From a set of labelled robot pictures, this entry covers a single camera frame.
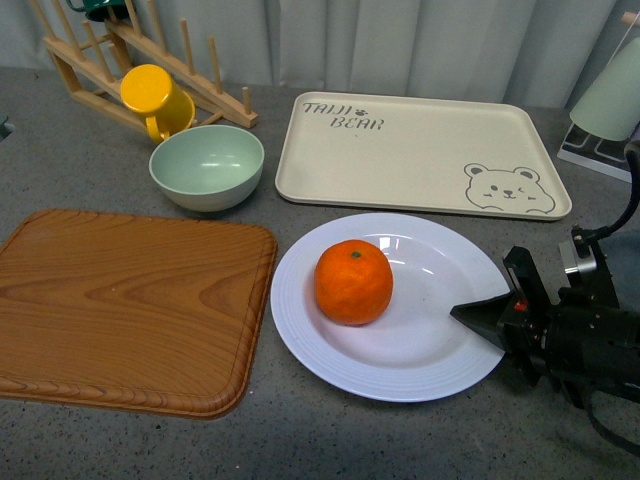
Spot wooden cutting board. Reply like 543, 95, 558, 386
1, 209, 277, 419

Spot yellow mug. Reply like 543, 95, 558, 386
120, 64, 196, 143

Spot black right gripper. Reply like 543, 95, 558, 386
450, 228, 639, 406

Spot green cup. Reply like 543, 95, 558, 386
569, 35, 640, 143

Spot white wire cup rack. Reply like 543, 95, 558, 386
557, 12, 639, 183

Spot beige bear tray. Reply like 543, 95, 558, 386
275, 92, 572, 221

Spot grey curtain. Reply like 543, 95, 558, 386
0, 0, 640, 109

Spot white ribbed plate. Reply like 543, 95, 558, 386
271, 213, 509, 402

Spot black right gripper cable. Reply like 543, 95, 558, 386
584, 141, 640, 459

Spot orange fruit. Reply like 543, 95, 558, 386
313, 239, 394, 326

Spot green bowl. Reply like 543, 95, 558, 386
149, 125, 265, 212

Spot dark green mug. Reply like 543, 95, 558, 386
66, 0, 130, 22

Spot wooden dish rack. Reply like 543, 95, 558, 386
30, 1, 258, 132

